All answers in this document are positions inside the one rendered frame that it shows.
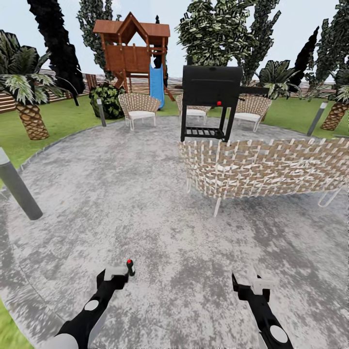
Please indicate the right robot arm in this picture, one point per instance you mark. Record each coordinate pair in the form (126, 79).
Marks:
(272, 335)

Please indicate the pesticide atomizer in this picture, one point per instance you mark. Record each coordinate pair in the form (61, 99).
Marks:
(130, 265)

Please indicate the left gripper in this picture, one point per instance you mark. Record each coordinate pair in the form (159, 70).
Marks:
(117, 283)

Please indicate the charcoal grill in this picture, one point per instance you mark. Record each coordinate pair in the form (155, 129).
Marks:
(206, 85)

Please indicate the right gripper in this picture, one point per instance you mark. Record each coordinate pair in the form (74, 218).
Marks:
(245, 293)

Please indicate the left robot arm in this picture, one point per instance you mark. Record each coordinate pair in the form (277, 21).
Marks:
(81, 331)

